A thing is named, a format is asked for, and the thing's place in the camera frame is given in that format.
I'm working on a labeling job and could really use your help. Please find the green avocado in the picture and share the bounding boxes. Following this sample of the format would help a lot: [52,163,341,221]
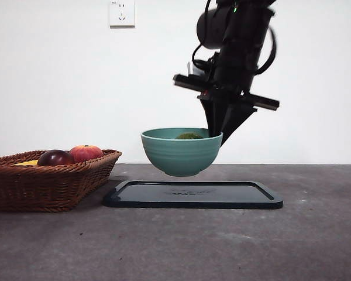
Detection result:
[175,132,204,140]

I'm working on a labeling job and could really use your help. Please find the teal ceramic bowl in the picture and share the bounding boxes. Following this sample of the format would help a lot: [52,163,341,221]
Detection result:
[140,127,223,177]

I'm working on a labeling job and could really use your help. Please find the black rectangular tray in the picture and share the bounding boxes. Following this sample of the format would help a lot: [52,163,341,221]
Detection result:
[102,180,284,210]

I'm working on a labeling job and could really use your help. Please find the red apple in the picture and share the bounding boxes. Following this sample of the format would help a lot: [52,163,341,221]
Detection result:
[68,145,104,163]

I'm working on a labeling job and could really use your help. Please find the dark purple plum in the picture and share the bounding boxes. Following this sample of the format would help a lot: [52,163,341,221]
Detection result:
[37,149,75,166]

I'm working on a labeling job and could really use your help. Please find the brown wicker basket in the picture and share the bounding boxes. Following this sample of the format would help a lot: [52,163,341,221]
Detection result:
[0,149,122,213]

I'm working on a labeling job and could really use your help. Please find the yellow banana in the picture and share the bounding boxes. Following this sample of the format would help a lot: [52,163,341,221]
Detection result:
[13,159,39,167]

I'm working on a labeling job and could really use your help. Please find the pale grey camera box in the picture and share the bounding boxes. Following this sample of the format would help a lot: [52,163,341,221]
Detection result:
[187,60,207,77]

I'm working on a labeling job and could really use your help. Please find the black cable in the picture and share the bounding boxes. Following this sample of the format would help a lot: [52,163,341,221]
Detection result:
[191,43,220,71]
[254,25,278,76]

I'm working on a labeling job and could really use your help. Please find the white wall socket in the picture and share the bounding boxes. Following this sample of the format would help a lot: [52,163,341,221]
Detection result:
[109,0,136,29]

